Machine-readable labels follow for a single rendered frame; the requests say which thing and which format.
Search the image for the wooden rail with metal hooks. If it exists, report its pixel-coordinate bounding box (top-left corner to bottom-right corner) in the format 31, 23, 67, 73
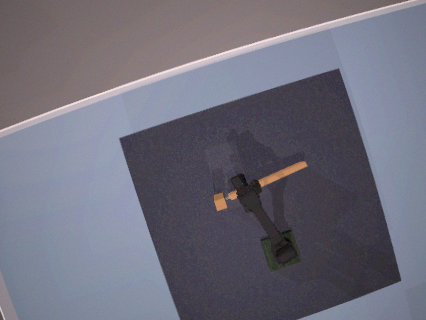
226, 161, 308, 200

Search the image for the wooden headboard post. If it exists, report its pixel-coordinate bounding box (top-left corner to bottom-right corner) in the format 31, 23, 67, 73
214, 192, 227, 211

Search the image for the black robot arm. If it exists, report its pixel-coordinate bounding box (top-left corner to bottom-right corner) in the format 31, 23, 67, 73
230, 173, 298, 265

